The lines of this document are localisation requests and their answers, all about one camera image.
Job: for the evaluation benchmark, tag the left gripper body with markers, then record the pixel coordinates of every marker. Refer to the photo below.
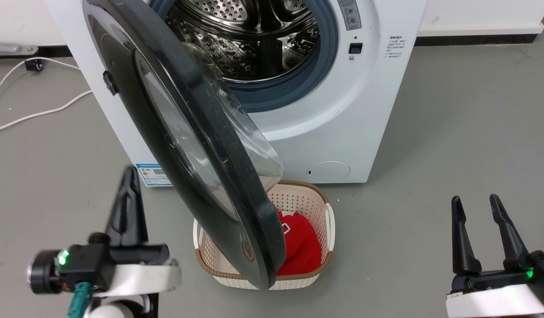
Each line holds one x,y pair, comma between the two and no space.
135,276

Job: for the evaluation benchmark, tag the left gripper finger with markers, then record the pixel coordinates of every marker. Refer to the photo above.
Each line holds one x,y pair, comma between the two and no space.
115,225
134,216

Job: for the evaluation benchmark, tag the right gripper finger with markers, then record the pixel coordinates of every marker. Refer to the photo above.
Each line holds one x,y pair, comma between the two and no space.
462,247
510,243

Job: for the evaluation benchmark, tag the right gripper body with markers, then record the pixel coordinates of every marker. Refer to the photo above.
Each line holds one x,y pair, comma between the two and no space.
497,300

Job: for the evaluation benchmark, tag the black round washing machine door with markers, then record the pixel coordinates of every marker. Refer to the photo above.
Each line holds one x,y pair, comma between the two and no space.
219,145

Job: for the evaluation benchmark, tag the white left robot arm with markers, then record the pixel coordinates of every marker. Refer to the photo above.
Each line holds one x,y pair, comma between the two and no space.
117,311

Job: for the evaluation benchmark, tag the black door latch hook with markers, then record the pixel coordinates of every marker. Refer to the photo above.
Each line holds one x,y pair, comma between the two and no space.
110,83

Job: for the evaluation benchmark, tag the white front-load washing machine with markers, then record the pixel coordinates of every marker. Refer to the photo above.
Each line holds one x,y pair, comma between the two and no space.
342,132

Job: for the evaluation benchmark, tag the blue-grey rubber door gasket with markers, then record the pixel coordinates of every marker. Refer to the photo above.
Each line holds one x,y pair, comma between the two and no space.
298,95

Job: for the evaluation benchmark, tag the black door lock socket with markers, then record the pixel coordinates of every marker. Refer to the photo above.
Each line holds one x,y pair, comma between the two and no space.
355,48

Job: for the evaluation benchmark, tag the blue energy label sticker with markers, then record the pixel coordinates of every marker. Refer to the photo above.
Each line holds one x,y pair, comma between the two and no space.
152,173

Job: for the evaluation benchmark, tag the round white filter cover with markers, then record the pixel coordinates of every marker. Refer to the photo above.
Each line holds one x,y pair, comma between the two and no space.
329,171

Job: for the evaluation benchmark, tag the red garment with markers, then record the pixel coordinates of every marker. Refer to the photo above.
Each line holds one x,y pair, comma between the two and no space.
303,247

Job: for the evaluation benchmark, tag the white woven laundry basket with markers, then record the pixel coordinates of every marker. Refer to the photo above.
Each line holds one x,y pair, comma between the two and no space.
300,199

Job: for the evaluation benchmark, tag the black caster wheel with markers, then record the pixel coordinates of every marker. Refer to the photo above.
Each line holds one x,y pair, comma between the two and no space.
34,65

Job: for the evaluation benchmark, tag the steel perforated washer drum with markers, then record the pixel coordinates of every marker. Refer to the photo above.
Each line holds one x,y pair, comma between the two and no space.
254,44

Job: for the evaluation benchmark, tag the white text sticker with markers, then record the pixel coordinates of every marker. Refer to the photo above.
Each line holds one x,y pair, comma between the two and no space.
395,47

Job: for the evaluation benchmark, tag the grey metal bracket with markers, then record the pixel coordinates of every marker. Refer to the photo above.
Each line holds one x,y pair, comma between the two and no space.
11,48

